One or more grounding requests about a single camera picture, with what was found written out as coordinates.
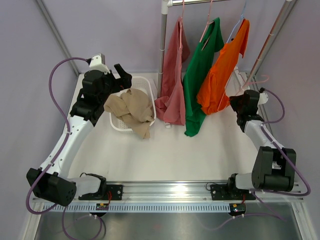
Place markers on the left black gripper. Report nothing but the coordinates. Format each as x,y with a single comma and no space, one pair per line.
124,81

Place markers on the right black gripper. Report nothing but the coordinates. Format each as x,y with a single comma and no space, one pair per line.
233,100

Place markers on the pink hanger of beige shirt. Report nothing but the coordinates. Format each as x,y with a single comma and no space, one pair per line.
242,86

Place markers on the beige t shirt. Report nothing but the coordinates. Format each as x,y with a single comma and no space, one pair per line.
117,107

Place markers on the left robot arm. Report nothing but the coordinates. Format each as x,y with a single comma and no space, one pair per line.
50,181

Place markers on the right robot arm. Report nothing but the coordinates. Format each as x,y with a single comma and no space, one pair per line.
273,167

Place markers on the orange t shirt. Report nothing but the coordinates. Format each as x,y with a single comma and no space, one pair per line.
212,94

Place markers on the green t shirt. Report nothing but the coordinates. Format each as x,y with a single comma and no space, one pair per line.
196,72

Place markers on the pink t shirt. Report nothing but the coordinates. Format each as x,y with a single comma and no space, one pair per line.
170,107

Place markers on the pink hanger of green shirt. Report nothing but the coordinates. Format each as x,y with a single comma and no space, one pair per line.
204,40

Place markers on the light blue hanger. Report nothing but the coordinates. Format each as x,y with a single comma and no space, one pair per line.
242,16

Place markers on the metal clothes rack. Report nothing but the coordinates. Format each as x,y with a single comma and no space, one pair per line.
280,21

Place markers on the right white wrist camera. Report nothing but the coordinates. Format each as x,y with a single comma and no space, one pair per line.
263,96

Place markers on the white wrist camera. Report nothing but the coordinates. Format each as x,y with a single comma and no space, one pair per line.
263,96
97,62

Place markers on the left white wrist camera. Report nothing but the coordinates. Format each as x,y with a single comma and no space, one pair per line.
97,62

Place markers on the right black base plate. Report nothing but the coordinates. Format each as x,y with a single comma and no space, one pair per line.
222,192

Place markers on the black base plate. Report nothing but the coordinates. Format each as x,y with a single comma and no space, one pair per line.
222,192
114,191

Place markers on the aluminium mounting rail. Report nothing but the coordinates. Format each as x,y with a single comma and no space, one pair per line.
183,192

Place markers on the white slotted cable duct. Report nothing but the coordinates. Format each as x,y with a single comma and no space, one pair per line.
118,207

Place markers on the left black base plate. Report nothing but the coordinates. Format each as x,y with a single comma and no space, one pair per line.
114,191

